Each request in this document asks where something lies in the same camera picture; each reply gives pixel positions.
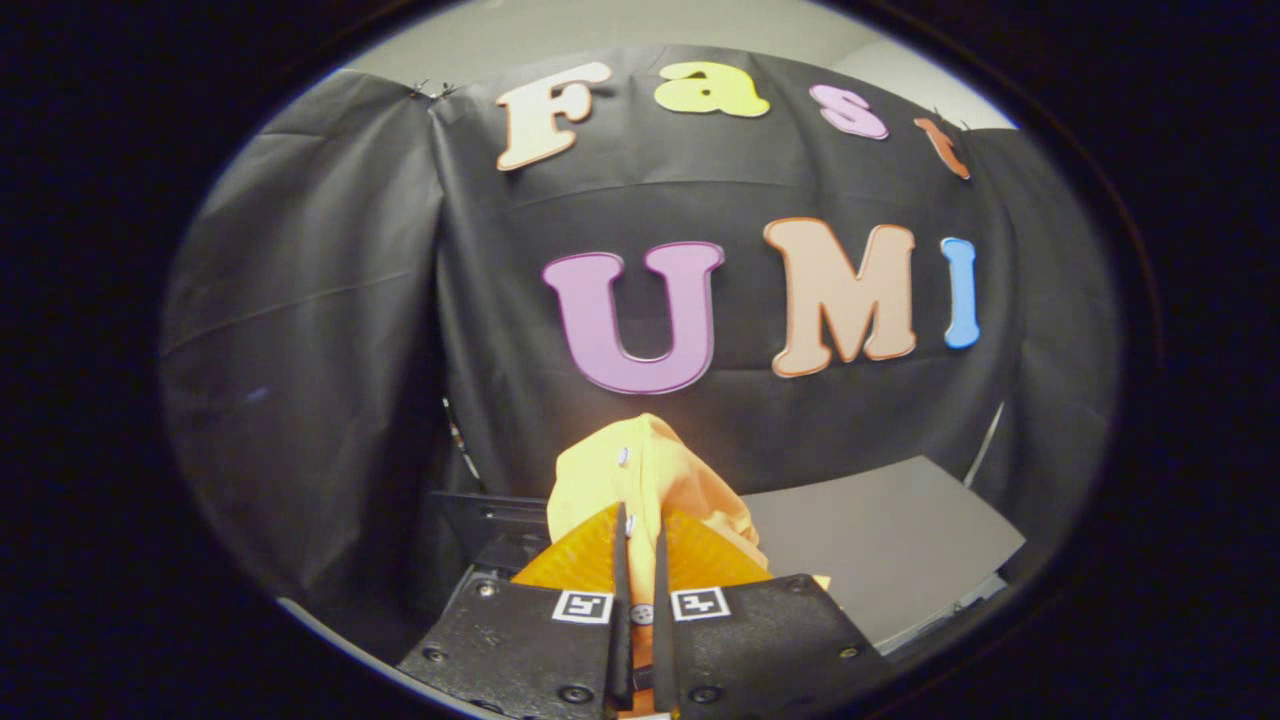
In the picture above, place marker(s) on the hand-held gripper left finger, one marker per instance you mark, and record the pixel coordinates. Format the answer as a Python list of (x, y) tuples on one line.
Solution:
[(621, 600)]

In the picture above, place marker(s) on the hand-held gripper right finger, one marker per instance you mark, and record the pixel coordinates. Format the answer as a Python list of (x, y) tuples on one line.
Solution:
[(662, 600)]

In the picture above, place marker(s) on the yellow clothes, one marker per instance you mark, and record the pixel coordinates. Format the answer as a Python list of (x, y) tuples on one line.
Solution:
[(650, 470)]

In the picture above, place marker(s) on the white cabinet with grey top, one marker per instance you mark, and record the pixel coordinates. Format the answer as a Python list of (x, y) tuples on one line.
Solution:
[(880, 540)]

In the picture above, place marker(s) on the black stand pole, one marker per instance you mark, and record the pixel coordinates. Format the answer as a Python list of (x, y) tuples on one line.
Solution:
[(458, 440)]

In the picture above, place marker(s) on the black backdrop cloth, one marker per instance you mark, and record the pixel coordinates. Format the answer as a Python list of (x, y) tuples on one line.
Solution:
[(300, 350)]

